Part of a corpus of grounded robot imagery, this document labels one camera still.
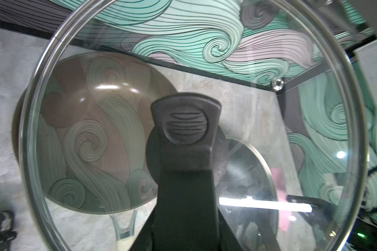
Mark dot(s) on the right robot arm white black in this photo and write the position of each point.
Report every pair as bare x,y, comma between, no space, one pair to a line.
363,236

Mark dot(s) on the glass lid of brown pan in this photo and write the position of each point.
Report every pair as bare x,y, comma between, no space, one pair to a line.
270,73

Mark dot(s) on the brown pan with cream handle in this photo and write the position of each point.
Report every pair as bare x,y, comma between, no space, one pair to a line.
91,133

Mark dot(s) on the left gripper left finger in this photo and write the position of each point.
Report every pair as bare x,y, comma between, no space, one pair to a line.
145,240

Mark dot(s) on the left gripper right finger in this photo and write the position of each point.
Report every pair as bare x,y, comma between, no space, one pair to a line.
228,241

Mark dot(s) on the glass lid of black pan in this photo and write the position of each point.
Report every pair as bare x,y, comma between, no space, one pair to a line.
248,177

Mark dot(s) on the pink microfibre cloth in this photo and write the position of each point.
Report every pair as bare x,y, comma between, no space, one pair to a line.
281,192

